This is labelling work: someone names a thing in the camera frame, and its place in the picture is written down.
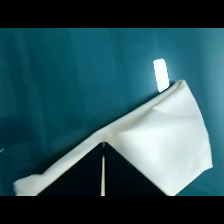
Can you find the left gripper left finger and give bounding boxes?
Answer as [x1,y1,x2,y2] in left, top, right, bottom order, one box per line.
[38,142,104,197]

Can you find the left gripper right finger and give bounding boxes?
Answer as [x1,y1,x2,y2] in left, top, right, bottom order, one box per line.
[104,143,168,197]

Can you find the white garment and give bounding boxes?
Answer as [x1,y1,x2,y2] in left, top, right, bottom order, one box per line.
[13,79,214,197]

